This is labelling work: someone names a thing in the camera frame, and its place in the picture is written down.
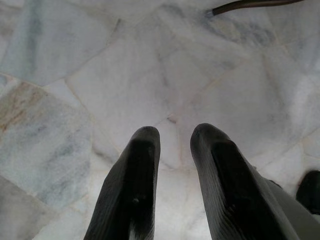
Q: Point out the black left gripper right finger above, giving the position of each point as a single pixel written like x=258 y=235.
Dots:
x=225 y=185

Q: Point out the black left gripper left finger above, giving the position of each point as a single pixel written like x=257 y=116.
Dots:
x=127 y=190

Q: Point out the black robot foot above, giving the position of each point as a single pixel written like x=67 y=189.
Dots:
x=310 y=191

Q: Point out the dark brown chair leg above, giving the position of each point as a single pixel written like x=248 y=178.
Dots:
x=250 y=6

